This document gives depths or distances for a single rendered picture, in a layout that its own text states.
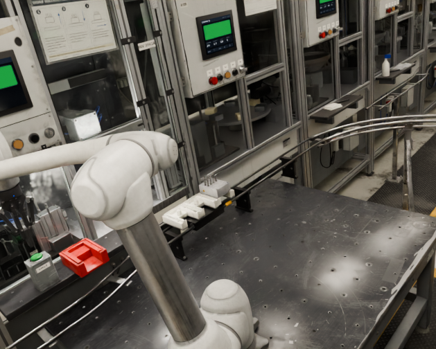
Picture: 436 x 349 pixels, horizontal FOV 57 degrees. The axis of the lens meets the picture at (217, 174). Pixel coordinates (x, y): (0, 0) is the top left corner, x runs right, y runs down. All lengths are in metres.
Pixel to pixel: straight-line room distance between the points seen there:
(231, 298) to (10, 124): 0.96
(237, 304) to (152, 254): 0.39
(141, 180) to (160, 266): 0.22
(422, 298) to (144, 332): 1.40
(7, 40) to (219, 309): 1.12
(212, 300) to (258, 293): 0.43
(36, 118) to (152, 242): 0.79
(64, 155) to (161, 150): 0.31
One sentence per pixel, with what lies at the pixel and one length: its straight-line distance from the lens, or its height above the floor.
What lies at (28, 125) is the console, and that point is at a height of 1.47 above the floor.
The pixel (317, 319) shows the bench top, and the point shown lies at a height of 0.68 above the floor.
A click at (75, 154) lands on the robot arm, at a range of 1.20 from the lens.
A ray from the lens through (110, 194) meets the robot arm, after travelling 0.89.
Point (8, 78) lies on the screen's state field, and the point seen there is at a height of 1.64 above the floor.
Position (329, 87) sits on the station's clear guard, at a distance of 3.16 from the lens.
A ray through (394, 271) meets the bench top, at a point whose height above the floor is 0.68.
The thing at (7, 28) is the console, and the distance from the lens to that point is 1.58.
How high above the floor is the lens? 1.80
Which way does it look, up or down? 24 degrees down
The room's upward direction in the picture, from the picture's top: 10 degrees counter-clockwise
